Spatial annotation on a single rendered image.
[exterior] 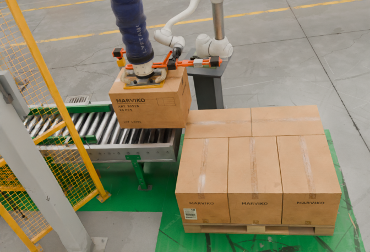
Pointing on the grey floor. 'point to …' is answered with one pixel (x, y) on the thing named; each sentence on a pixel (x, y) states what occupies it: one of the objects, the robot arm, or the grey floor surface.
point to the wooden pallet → (260, 229)
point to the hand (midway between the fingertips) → (174, 64)
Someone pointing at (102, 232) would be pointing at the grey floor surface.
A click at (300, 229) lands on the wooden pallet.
